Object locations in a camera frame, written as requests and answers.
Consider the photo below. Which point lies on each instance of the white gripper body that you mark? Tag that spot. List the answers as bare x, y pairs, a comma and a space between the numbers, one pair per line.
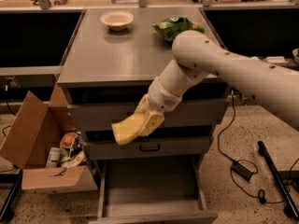
161, 98

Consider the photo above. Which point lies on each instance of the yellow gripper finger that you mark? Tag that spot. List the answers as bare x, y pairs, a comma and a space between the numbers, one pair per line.
150, 121
143, 106

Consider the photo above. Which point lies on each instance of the yellow sponge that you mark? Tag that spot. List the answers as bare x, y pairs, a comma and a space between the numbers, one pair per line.
128, 129

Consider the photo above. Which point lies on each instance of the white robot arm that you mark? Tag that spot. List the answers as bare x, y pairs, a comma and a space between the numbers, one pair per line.
273, 87

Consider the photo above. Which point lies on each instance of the middle grey drawer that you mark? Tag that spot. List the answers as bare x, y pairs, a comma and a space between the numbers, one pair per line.
148, 148

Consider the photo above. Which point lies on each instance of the top grey drawer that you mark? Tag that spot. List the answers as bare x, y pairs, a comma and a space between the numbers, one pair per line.
99, 117

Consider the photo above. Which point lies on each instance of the grey drawer cabinet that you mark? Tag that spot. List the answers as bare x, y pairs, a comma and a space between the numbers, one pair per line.
103, 66

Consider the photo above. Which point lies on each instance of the bottom grey open drawer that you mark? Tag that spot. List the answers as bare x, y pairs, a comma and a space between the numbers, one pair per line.
158, 190

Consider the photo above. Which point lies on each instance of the green chip bag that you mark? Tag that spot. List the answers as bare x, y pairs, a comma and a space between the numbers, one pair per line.
170, 28

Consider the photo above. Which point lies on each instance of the orange lid jar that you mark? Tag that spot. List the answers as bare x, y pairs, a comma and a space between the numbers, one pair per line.
68, 140

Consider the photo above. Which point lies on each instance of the white paper bowl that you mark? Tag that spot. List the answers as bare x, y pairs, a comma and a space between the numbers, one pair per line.
117, 20

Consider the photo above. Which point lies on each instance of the black power adapter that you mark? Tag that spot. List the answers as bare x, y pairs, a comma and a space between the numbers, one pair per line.
242, 170

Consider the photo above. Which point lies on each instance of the white can in box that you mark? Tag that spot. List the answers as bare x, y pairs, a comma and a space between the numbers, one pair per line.
53, 158

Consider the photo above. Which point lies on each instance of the open cardboard box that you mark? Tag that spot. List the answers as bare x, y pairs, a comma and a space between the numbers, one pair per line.
27, 145

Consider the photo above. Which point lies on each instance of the white power strip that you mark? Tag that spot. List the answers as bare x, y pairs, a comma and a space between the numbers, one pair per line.
278, 60

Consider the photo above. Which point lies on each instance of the black metal leg left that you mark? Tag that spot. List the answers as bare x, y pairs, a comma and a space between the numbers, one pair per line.
12, 181

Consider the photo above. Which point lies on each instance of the black metal leg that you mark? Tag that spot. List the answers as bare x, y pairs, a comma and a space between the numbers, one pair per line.
12, 181
290, 208

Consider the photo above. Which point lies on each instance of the black metal leg right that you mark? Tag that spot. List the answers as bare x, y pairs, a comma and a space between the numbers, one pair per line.
290, 208

